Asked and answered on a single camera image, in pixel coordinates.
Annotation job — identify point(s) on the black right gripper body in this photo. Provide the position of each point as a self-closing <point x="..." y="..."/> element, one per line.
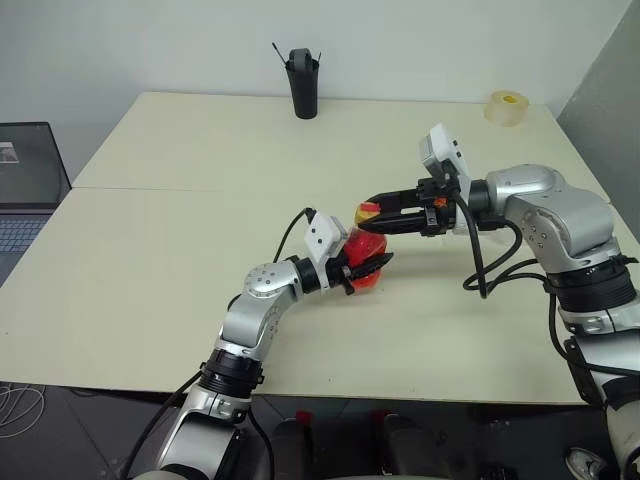
<point x="435" y="215"/>

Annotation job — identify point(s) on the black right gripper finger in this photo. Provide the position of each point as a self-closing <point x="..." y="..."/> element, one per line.
<point x="395" y="224"/>
<point x="397" y="199"/>

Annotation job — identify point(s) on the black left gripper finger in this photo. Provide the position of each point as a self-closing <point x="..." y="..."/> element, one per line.
<point x="372" y="267"/>

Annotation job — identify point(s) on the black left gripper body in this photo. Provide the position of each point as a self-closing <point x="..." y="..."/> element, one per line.
<point x="348" y="272"/>

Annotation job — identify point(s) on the clear bottle with red drink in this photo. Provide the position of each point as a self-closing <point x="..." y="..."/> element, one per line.
<point x="365" y="247"/>

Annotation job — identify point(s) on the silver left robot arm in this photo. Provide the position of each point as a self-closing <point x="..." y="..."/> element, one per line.
<point x="250" y="320"/>

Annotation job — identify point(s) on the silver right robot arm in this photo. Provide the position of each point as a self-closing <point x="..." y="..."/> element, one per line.
<point x="560" y="210"/>

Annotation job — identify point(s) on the black tall cup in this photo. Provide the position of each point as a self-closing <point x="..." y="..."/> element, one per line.
<point x="305" y="95"/>

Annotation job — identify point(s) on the long black stick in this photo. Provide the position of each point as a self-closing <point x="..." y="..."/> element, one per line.
<point x="280" y="54"/>

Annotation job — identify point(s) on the grey laptop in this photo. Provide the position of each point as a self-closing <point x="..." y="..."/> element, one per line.
<point x="27" y="170"/>

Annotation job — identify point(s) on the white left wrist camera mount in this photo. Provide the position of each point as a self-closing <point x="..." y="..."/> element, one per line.
<point x="322" y="235"/>

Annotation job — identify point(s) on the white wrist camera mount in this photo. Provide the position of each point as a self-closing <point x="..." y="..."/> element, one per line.
<point x="322" y="235"/>
<point x="447" y="145"/>

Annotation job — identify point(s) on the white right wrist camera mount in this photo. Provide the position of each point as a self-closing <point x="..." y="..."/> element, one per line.
<point x="447" y="145"/>

